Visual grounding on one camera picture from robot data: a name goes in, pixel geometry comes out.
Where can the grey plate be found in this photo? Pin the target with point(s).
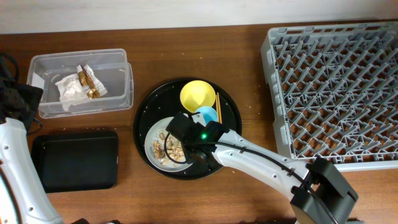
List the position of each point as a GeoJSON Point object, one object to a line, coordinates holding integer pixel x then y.
{"type": "Point", "coordinates": [150, 138]}

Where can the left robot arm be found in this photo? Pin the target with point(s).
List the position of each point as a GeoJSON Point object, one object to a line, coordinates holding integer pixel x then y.
{"type": "Point", "coordinates": [23, 198]}

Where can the gold foil wrapper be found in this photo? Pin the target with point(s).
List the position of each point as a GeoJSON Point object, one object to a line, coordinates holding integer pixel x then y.
{"type": "Point", "coordinates": [87, 83]}

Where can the wooden chopstick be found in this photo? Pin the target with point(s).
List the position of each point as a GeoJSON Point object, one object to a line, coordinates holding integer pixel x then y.
{"type": "Point", "coordinates": [217, 101]}
{"type": "Point", "coordinates": [220, 110]}

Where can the white napkin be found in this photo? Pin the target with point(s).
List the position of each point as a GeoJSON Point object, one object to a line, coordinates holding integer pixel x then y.
{"type": "Point", "coordinates": [71, 91]}

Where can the blue cup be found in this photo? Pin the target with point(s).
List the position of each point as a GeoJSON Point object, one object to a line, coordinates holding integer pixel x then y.
{"type": "Point", "coordinates": [209, 114]}

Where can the grey dishwasher rack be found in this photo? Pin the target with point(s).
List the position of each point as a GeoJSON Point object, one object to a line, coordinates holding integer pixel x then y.
{"type": "Point", "coordinates": [334, 93]}

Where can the black rectangular tray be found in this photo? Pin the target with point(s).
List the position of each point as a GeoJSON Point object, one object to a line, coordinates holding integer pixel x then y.
{"type": "Point", "coordinates": [78, 161]}

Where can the peanut shells and rice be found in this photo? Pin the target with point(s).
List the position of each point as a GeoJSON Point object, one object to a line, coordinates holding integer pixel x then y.
{"type": "Point", "coordinates": [168, 150]}

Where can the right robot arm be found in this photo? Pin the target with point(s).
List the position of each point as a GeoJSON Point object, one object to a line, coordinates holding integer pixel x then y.
{"type": "Point", "coordinates": [317, 191]}

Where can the yellow bowl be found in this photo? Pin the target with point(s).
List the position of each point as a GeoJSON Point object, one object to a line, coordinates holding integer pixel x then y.
{"type": "Point", "coordinates": [196, 94]}

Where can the clear plastic bin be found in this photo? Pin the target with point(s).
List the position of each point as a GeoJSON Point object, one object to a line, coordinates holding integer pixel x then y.
{"type": "Point", "coordinates": [110, 66]}

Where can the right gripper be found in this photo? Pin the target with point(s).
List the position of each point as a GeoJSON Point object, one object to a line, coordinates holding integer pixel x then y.
{"type": "Point", "coordinates": [189, 155]}

